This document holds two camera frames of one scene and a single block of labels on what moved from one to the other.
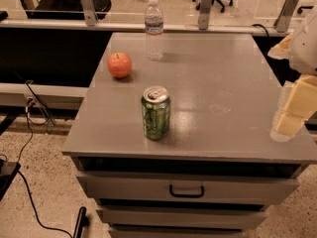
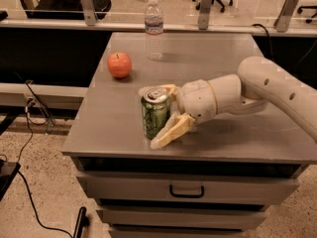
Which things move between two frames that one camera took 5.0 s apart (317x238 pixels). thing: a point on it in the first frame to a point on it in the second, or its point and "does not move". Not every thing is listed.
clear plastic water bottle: (154, 30) does not move
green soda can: (156, 106) does not move
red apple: (119, 64) does not move
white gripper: (305, 50) to (195, 98)
